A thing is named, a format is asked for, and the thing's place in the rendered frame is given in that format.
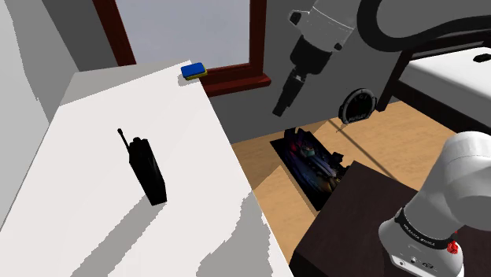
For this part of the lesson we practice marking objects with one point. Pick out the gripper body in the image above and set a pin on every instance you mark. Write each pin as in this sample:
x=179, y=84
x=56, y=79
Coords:
x=310, y=55

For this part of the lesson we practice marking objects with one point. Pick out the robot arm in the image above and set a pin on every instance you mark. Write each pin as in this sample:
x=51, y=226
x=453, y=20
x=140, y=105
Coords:
x=462, y=172

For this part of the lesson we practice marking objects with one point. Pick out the dark red framed window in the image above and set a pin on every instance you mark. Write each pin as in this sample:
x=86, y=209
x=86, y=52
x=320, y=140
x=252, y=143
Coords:
x=238, y=78

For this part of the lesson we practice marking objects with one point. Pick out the blue and yellow sponge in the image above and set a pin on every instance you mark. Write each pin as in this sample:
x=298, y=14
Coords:
x=193, y=70

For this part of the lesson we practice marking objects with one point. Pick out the dark framed bed, white mattress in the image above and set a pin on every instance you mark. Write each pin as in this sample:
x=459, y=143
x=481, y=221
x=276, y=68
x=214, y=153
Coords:
x=441, y=74

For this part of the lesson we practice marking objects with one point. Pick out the small black flat object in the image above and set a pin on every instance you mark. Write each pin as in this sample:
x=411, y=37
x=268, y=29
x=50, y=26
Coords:
x=482, y=58

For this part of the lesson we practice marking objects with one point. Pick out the black walkie-talkie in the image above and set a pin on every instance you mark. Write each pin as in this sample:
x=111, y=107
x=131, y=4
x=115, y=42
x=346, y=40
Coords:
x=147, y=172

